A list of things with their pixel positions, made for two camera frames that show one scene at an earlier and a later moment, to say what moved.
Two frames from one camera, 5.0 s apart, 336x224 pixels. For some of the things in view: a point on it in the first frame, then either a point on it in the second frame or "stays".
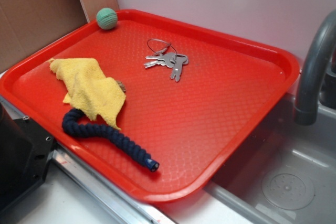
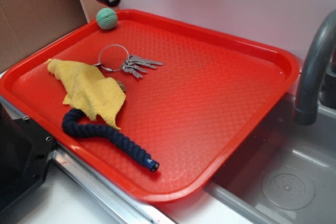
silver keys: x=170 y=60 → x=134 y=64
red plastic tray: x=192 y=95 stays
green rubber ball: x=106 y=18 stays
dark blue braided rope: x=72 y=125 stays
